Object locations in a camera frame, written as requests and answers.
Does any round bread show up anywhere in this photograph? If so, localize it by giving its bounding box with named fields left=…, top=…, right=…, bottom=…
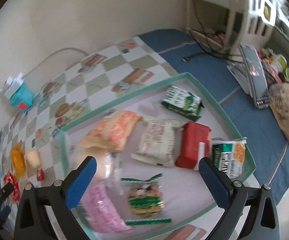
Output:
left=70, top=147, right=123, bottom=196

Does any teal-rimmed white tray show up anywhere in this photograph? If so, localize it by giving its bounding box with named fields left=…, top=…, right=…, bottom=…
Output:
left=58, top=71, right=257, bottom=240

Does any white power strip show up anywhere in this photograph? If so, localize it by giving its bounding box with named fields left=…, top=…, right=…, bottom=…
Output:
left=3, top=73, right=24, bottom=100

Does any beige printed snack packet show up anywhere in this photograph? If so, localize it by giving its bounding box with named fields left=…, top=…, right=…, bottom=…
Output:
left=131, top=116, right=182, bottom=167

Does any small red candy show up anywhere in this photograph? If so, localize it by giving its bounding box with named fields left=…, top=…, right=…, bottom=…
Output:
left=36, top=169, right=44, bottom=181

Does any checkered tablecloth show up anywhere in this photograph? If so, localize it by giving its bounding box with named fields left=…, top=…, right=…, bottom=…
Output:
left=0, top=29, right=289, bottom=202

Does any white phone stand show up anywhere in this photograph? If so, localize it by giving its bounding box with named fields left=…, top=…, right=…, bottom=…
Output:
left=227, top=62, right=252, bottom=97

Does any dark green snack packet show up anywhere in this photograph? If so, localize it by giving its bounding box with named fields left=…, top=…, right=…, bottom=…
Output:
left=161, top=85, right=204, bottom=122

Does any brown paper bag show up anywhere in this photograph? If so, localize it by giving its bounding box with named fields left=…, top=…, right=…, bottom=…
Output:
left=269, top=83, right=289, bottom=141

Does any black cable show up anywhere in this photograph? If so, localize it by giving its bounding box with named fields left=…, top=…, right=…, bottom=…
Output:
left=183, top=0, right=238, bottom=63

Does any pink snack packet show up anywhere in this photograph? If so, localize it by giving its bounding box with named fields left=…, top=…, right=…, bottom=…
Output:
left=80, top=180, right=132, bottom=233

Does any red chip packet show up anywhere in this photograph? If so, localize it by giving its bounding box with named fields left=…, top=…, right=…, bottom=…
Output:
left=3, top=171, right=21, bottom=202

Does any white shelf furniture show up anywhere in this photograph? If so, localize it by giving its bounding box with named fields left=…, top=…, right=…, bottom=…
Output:
left=184, top=0, right=289, bottom=55

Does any orange yellow snack bag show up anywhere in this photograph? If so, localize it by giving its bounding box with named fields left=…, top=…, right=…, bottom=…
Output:
left=10, top=141, right=26, bottom=179

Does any smartphone on stand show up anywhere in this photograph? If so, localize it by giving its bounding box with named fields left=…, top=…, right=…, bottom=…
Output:
left=239, top=44, right=269, bottom=109

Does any teal storage box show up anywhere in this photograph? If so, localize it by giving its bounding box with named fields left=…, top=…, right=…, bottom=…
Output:
left=9, top=83, right=34, bottom=113

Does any green orange cracker packet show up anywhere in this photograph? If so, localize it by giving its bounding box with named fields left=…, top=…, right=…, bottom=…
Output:
left=211, top=137, right=247, bottom=179

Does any cookie bag with green trim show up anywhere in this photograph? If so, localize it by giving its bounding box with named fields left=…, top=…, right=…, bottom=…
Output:
left=121, top=173, right=172, bottom=226

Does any jelly cup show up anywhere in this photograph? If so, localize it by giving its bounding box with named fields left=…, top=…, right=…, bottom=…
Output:
left=24, top=148, right=41, bottom=177

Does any orange patterned snack packet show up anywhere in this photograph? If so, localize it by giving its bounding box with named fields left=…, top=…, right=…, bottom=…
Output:
left=76, top=109, right=142, bottom=152

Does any red snack block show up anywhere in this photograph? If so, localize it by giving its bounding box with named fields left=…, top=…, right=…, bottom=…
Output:
left=175, top=121, right=211, bottom=171

